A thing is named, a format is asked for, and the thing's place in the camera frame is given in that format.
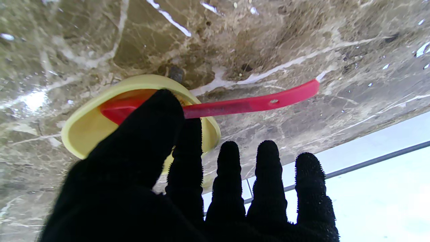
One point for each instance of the white counter with drawers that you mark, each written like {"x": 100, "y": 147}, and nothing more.
{"x": 369, "y": 201}

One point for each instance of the yellow plastic bowl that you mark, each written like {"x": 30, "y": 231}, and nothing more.
{"x": 87, "y": 127}

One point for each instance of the red plastic spoon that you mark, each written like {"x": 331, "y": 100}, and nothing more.
{"x": 248, "y": 104}

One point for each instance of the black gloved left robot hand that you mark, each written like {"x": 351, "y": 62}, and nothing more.
{"x": 134, "y": 188}

